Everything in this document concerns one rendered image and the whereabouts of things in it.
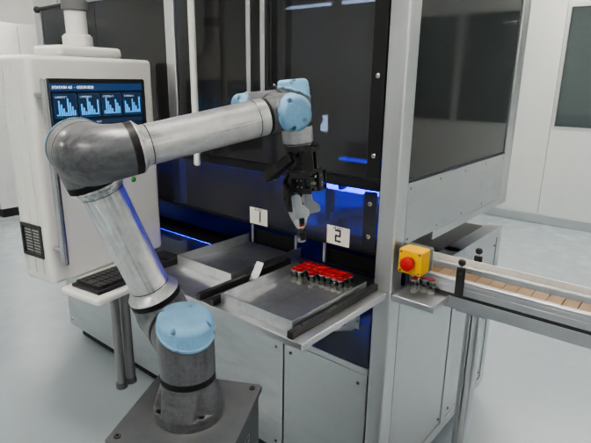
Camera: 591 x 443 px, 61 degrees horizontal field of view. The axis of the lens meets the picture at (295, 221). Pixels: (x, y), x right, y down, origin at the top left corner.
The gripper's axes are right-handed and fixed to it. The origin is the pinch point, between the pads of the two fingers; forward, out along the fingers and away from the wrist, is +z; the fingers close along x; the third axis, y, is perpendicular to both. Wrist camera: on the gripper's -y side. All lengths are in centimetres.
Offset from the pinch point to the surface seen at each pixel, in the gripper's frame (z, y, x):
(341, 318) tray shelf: 26.5, 9.4, 2.7
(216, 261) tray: 23, -47, 13
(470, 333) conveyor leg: 42, 32, 38
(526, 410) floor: 125, 31, 121
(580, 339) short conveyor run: 34, 61, 33
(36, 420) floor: 102, -141, -21
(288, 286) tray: 25.0, -14.0, 10.3
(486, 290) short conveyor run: 26, 37, 35
